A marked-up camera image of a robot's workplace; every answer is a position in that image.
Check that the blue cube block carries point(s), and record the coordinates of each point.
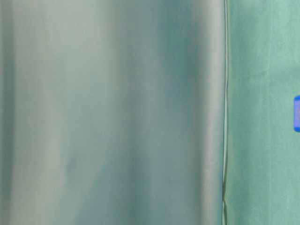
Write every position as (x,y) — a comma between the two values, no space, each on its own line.
(296,114)

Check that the green table cloth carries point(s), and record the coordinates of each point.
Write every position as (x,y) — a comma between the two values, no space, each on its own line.
(149,112)

